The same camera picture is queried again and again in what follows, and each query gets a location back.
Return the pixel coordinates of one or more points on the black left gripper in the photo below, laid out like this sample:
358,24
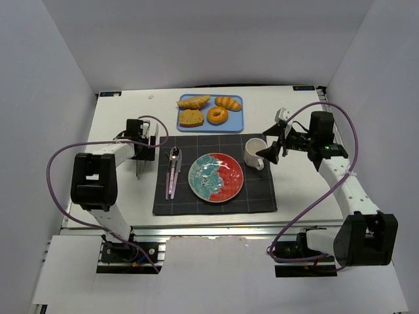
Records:
149,152

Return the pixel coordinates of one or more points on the light blue plastic tray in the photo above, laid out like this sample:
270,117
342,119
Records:
233,124

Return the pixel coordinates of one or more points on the striped croissant roll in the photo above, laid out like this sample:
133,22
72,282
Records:
228,103

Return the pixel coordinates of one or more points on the dark grey checked placemat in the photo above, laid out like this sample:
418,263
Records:
256,196

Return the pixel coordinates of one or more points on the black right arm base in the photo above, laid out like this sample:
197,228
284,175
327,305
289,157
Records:
300,261

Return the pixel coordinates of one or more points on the pink handled knife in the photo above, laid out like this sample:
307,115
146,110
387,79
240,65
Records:
178,168

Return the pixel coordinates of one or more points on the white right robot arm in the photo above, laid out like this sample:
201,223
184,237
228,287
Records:
367,235

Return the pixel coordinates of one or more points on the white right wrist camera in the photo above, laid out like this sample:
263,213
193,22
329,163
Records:
282,114

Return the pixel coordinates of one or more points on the orange ring donut bread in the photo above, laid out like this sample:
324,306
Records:
217,115

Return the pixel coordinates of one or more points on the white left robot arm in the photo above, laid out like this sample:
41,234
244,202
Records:
94,181

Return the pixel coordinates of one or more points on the brown bread slice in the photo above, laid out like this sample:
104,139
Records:
190,118

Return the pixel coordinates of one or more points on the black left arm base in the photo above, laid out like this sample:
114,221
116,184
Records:
120,258

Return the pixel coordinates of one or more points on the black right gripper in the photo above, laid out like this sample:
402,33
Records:
281,144

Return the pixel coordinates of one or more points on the flat golden bread piece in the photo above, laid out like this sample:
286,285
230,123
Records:
194,103

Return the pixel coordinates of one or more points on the aluminium table frame rail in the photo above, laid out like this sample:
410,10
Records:
161,234

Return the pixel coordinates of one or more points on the white ceramic mug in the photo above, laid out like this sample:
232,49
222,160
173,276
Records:
253,146

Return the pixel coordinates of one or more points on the pink handled spoon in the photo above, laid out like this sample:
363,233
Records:
174,156

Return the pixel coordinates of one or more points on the red and teal plate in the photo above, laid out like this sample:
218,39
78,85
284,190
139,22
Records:
216,177

